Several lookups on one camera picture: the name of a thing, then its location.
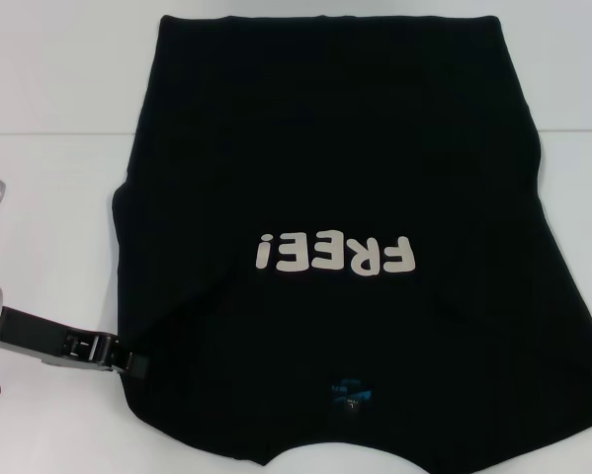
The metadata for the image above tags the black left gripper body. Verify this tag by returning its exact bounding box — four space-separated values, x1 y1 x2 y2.
0 305 125 372

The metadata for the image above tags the black t-shirt with FREE print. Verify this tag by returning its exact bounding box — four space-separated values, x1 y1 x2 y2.
112 14 592 474

